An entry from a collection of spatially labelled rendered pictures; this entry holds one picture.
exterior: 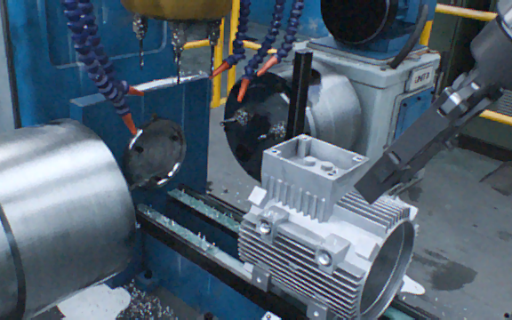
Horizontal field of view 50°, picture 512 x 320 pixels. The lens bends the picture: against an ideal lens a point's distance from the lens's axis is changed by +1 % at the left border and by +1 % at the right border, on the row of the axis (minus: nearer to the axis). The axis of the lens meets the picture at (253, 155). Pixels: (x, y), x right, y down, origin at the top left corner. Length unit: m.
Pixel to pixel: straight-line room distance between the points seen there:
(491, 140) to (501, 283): 2.82
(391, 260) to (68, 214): 0.48
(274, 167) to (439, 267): 0.57
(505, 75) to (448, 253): 0.79
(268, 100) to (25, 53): 0.45
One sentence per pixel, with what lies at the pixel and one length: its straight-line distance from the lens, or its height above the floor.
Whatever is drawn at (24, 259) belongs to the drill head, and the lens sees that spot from 0.70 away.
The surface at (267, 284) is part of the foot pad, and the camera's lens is 0.81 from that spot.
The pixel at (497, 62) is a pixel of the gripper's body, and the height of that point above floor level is 1.35.
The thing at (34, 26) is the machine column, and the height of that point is 1.25.
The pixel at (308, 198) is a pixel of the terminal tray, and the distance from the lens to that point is 0.76.
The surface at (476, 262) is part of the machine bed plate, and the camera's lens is 1.30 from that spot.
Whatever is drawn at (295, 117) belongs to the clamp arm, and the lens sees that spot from 0.96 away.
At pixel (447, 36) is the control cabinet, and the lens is 4.02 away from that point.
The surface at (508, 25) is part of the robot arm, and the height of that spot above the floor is 1.39.
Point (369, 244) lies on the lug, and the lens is 0.71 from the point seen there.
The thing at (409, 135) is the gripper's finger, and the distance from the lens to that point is 0.56.
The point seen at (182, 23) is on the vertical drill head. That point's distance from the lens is 0.87.
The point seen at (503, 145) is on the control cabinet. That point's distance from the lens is 4.01.
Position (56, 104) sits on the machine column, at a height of 1.11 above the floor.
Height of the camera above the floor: 1.47
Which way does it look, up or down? 25 degrees down
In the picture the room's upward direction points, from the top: 5 degrees clockwise
